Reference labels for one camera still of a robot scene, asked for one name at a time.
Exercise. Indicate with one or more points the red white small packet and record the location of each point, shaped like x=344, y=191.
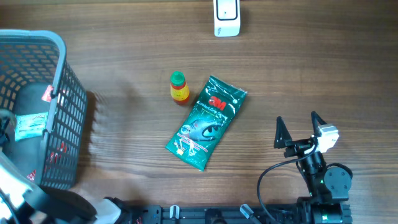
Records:
x=46, y=96

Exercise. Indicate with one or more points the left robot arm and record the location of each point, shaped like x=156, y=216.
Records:
x=21, y=198

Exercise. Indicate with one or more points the white barcode scanner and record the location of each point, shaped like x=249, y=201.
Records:
x=227, y=18

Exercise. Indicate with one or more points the green 3M glove packet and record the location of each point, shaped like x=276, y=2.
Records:
x=214, y=110

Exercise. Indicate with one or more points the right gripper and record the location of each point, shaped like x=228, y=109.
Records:
x=281, y=137

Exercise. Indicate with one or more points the red snack bar wrapper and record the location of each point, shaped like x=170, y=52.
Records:
x=58, y=168

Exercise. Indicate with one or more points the light green tissue packet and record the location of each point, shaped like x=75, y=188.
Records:
x=30, y=125

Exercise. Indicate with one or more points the grey plastic mesh basket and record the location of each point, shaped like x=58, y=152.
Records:
x=36, y=79

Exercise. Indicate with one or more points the red yellow sauce bottle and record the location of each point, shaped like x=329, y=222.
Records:
x=179, y=89

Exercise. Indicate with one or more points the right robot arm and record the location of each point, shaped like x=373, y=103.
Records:
x=327, y=184

